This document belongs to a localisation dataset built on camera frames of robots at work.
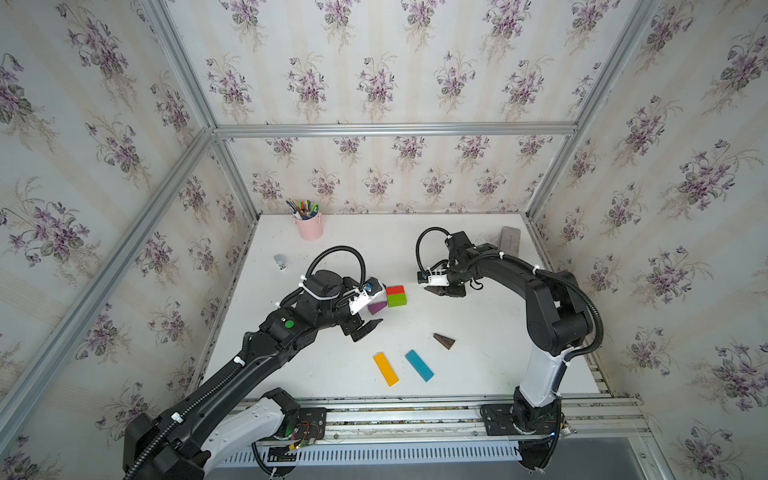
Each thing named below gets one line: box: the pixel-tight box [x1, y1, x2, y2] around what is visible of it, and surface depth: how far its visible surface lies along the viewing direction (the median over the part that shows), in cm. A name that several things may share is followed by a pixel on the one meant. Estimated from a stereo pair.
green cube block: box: [388, 293, 407, 308], surface depth 97 cm
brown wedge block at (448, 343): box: [433, 333, 456, 350], surface depth 88 cm
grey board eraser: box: [500, 226, 521, 254], surface depth 110 cm
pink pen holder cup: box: [294, 212, 323, 241], surface depth 109 cm
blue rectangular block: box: [405, 349, 435, 383], surface depth 84 cm
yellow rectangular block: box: [373, 352, 399, 387], surface depth 84 cm
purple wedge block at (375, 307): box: [367, 301, 387, 315], surface depth 95 cm
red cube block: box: [386, 286, 405, 296], surface depth 97 cm
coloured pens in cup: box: [285, 198, 320, 220], surface depth 109 cm
